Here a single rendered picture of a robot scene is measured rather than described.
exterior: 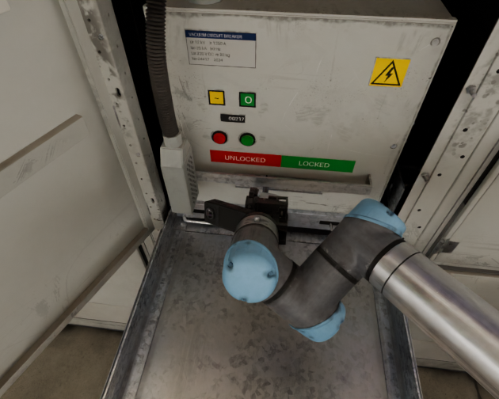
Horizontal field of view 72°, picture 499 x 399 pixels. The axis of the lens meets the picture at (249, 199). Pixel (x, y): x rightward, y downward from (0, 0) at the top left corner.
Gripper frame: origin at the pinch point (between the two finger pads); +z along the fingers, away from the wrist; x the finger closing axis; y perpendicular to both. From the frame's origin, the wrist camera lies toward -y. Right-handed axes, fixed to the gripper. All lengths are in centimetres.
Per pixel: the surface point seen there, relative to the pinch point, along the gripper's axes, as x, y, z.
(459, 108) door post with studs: 22.6, 34.3, -11.2
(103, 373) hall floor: -97, -62, 36
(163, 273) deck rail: -20.8, -21.0, -2.4
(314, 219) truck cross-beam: -7.8, 15.0, 9.5
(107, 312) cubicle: -67, -60, 38
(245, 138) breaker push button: 13.6, -2.5, -2.5
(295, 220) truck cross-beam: -8.6, 10.3, 10.0
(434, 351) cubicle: -68, 70, 39
